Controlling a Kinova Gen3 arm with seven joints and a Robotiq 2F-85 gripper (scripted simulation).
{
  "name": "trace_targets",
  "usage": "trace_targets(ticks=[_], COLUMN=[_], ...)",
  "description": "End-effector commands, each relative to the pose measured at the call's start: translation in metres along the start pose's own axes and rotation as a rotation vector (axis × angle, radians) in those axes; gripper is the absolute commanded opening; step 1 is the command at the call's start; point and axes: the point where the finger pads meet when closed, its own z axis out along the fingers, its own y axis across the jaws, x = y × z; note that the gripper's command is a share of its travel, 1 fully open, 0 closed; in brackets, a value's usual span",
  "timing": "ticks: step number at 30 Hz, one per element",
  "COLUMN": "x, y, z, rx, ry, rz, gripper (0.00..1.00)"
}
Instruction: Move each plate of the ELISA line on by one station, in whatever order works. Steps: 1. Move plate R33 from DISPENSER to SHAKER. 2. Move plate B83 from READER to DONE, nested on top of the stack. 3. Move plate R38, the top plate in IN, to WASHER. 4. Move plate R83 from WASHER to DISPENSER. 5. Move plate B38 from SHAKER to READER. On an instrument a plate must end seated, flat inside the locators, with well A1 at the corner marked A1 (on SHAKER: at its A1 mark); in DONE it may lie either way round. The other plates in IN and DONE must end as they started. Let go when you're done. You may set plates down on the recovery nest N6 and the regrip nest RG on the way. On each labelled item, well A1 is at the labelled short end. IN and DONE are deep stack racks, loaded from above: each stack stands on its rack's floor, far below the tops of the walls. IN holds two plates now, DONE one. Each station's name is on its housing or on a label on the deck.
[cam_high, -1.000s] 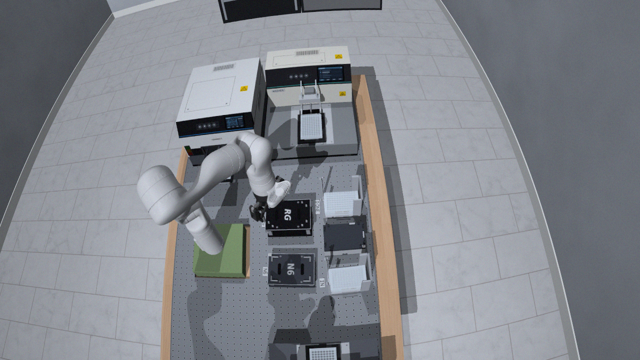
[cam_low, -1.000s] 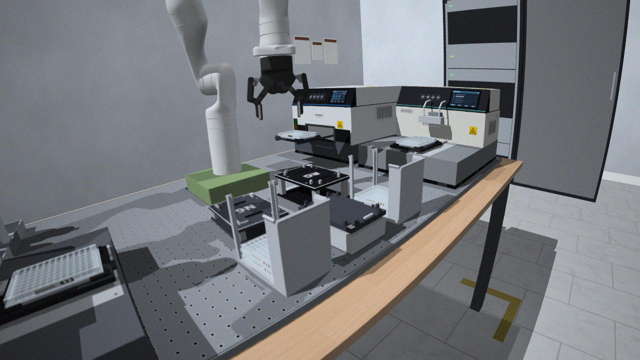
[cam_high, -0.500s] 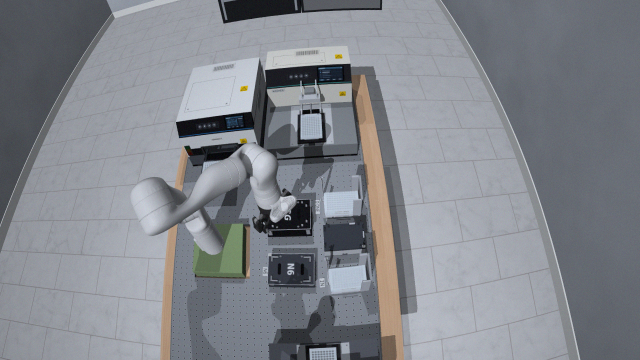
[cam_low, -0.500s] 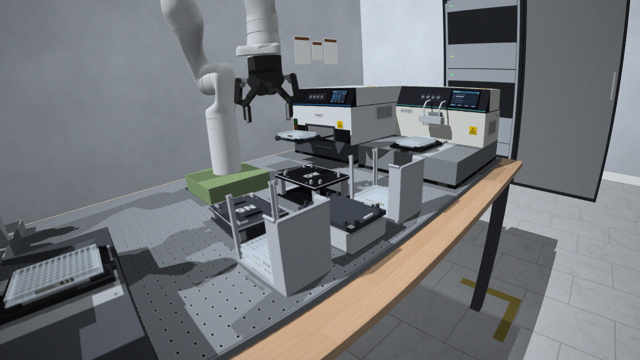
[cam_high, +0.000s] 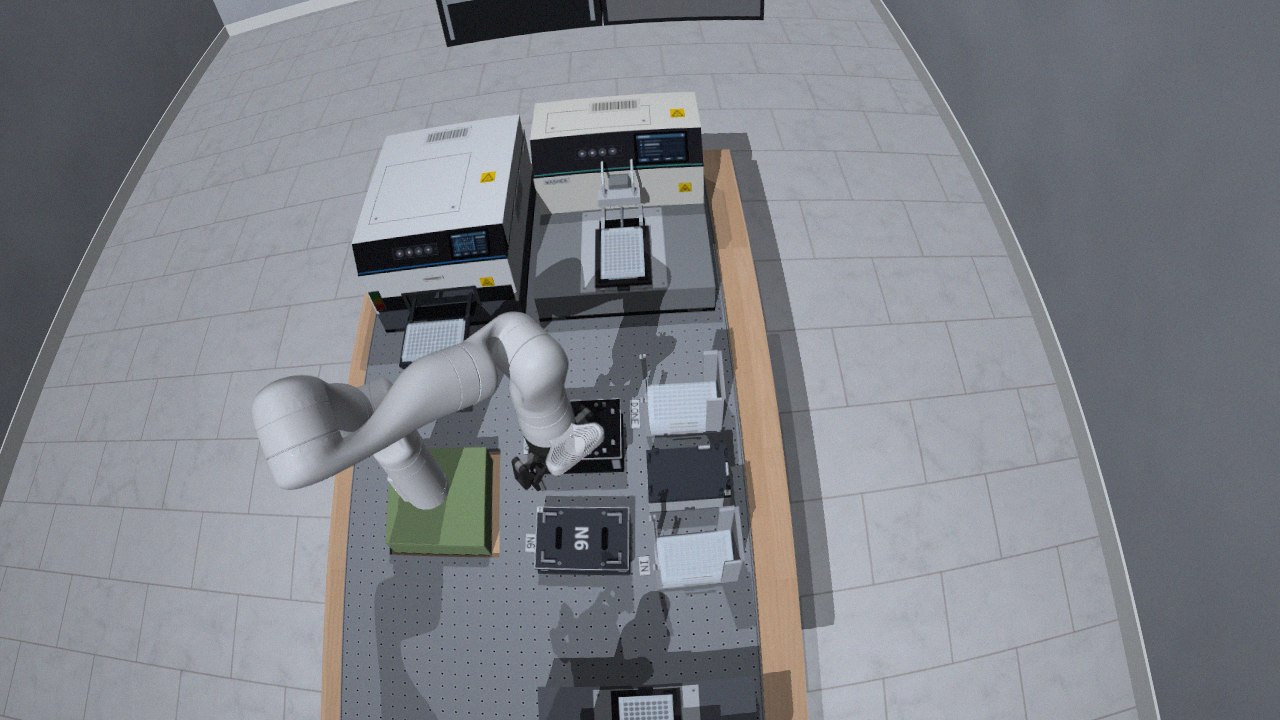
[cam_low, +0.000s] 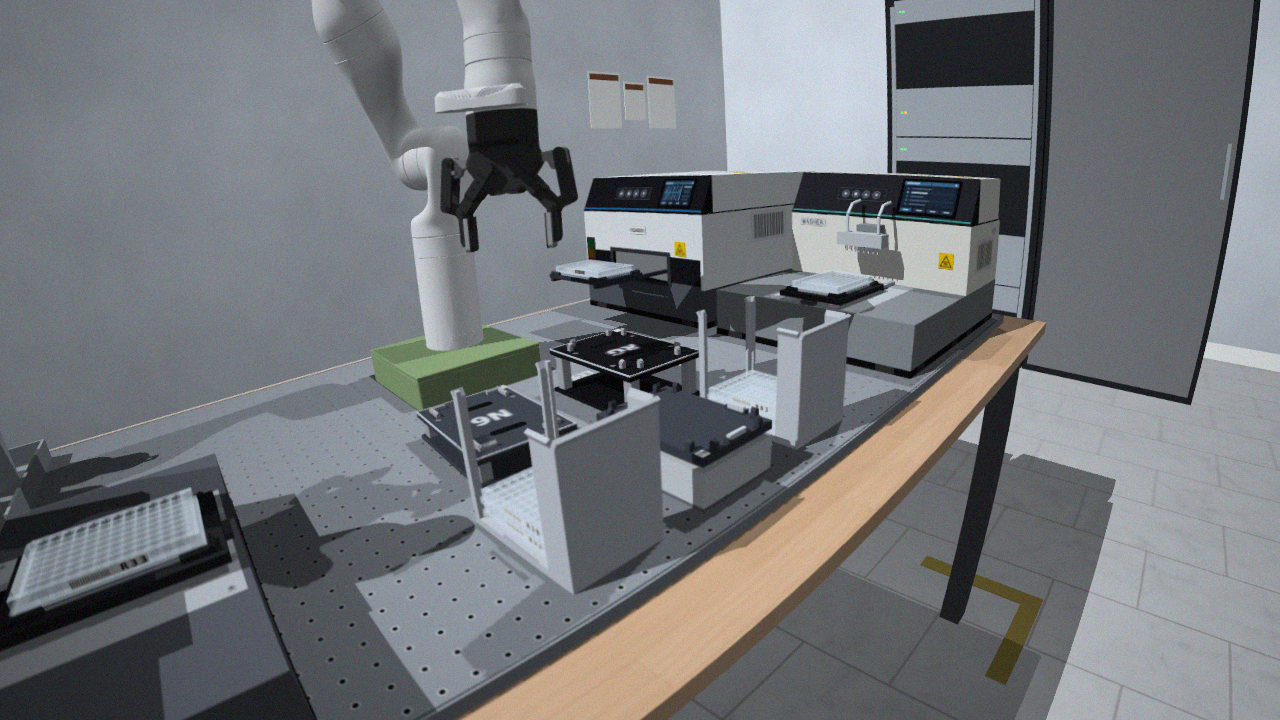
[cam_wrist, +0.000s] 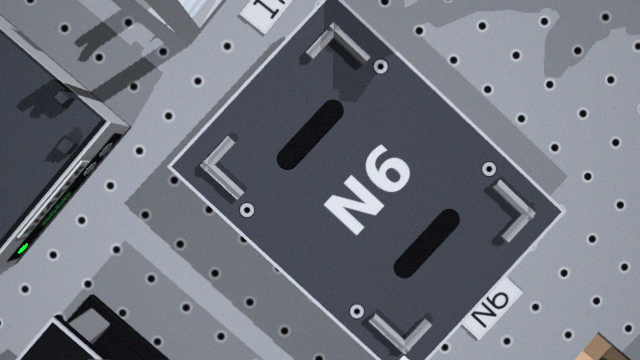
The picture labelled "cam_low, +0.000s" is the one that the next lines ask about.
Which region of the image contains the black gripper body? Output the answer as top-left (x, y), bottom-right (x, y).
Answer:
top-left (466, 108), bottom-right (544, 196)

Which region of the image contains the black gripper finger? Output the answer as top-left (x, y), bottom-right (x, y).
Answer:
top-left (506, 147), bottom-right (579, 249)
top-left (440, 158), bottom-right (495, 252)

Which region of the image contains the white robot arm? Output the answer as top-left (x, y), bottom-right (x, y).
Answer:
top-left (312, 0), bottom-right (538, 351)

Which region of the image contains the black regrip nest plate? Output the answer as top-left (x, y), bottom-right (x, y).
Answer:
top-left (549, 328), bottom-right (700, 411)

